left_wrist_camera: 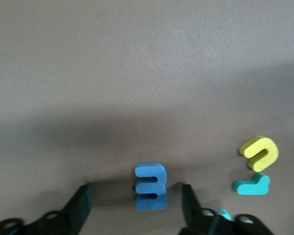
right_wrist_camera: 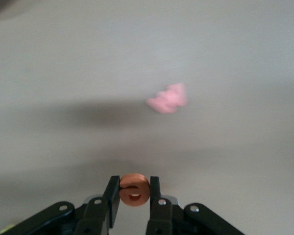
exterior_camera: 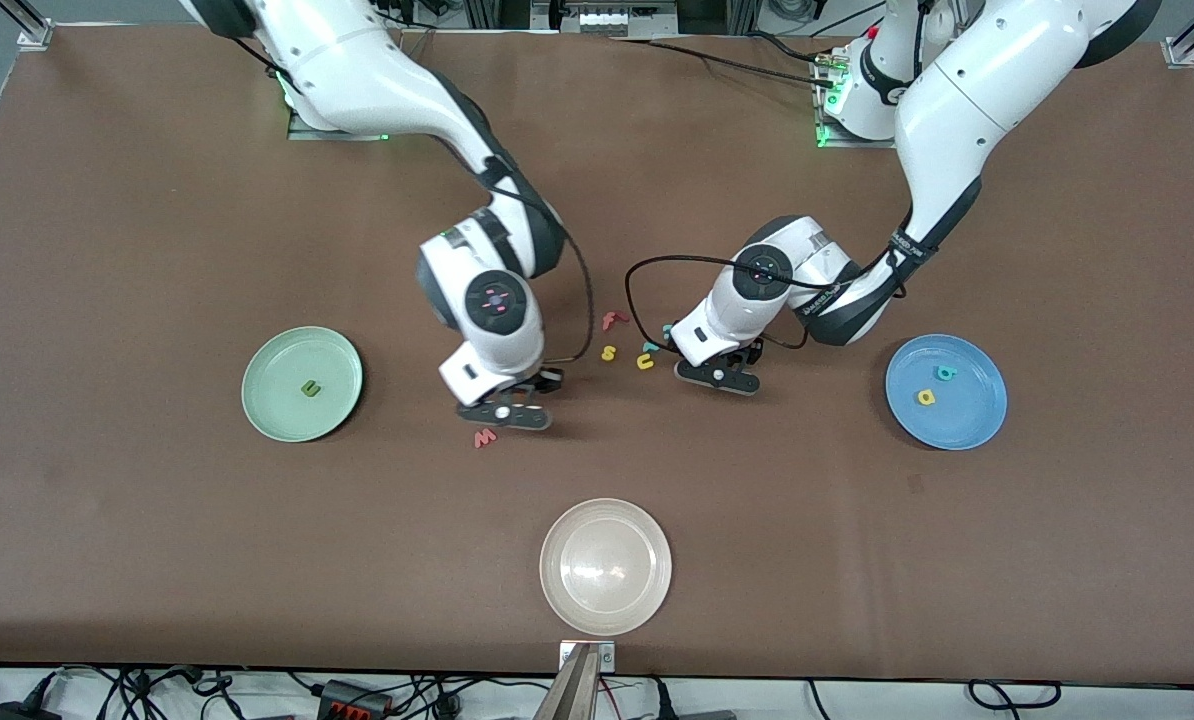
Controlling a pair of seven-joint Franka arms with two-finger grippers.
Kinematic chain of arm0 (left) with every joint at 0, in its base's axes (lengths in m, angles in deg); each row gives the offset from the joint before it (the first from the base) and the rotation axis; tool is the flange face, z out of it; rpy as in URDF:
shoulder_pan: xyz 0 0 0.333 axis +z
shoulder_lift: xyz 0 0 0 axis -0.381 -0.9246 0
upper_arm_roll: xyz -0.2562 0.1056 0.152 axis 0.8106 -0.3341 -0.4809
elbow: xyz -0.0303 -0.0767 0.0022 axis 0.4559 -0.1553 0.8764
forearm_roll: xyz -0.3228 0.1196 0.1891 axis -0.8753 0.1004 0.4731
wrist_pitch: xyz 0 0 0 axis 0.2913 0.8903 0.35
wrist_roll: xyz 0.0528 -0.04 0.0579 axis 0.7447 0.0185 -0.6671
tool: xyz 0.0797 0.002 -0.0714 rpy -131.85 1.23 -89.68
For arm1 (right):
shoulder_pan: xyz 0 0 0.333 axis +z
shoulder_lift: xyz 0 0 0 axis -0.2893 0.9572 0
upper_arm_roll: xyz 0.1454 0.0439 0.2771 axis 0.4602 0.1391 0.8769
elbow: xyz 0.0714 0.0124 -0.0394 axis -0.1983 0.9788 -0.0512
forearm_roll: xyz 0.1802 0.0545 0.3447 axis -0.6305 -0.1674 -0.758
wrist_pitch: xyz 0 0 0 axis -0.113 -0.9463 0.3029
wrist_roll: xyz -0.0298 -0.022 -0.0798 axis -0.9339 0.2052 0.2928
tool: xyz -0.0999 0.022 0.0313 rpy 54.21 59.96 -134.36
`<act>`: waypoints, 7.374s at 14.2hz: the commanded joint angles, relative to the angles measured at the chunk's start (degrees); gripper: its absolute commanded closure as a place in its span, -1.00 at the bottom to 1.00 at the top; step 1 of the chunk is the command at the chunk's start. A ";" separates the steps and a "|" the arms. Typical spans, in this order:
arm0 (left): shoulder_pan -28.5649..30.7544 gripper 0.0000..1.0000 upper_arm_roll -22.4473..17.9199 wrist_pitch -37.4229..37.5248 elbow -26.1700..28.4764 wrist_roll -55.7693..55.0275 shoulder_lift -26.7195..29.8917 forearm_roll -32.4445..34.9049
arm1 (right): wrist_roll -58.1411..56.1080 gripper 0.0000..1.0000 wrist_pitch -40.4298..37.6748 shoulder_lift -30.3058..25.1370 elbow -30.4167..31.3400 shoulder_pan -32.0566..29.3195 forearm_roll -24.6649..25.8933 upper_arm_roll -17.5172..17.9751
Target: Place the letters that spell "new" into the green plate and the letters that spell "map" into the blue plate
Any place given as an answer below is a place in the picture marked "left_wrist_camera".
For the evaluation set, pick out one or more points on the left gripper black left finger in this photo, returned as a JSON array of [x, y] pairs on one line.
[[73, 215]]

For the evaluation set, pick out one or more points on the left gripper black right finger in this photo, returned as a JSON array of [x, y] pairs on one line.
[[196, 220]]

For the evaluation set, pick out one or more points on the blue foam letter m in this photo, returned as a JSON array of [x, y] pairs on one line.
[[161, 186]]

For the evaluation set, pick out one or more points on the teal foam letter c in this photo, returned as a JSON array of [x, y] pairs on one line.
[[226, 213]]

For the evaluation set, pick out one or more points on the teal foam letter r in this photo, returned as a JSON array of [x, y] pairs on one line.
[[251, 188]]

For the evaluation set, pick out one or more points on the yellow foam letter u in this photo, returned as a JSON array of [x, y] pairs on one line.
[[272, 151]]

